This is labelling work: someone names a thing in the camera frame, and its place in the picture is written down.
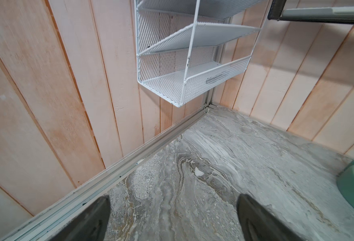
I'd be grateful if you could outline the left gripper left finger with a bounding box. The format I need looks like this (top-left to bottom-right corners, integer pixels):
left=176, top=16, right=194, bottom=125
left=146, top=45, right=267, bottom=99
left=51, top=196, right=111, bottom=241

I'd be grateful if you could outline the white wire shelf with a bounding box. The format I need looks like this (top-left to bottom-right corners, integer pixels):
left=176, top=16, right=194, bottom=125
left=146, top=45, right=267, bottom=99
left=134, top=1, right=260, bottom=107

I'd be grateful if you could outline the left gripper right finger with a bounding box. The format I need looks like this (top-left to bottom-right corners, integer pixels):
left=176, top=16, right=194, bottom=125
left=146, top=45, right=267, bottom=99
left=237, top=193, right=302, bottom=241

